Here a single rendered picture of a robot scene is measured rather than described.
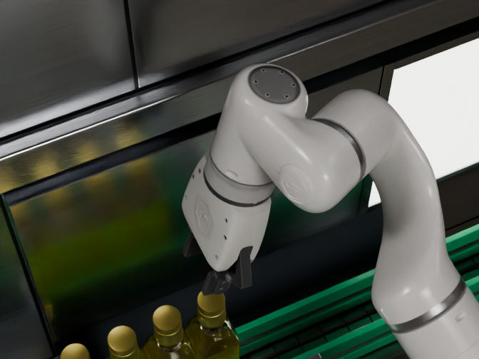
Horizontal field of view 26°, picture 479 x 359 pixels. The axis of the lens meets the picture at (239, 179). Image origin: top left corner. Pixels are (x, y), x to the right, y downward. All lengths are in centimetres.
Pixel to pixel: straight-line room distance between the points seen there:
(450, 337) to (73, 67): 45
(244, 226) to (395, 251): 15
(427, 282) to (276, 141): 19
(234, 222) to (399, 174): 17
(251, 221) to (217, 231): 4
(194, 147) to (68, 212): 16
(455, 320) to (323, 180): 18
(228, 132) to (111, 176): 24
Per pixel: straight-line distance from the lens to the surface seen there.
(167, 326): 124
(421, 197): 101
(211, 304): 125
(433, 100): 139
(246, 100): 95
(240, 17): 112
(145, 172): 120
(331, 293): 149
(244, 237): 106
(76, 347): 124
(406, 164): 101
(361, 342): 149
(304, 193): 92
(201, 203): 109
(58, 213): 120
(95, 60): 107
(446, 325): 98
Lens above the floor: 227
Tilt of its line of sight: 56 degrees down
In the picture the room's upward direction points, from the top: straight up
